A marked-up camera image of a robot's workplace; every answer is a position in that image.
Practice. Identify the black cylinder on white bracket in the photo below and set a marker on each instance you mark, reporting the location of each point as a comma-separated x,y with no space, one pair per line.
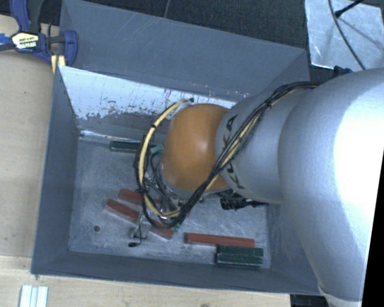
238,204

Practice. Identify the dark green flat block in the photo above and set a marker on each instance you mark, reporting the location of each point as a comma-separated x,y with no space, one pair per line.
123,146
239,260
240,250

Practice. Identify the grey metal bin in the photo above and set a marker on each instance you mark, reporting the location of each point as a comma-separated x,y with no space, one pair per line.
110,173

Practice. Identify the pale wood board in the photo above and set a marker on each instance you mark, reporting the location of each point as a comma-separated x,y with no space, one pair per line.
10,158

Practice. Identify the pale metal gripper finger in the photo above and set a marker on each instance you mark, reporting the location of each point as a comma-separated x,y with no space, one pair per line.
145,229
133,232

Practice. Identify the red-brown flat block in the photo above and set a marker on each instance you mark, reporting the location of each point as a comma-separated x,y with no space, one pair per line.
122,209
163,231
130,195
218,240

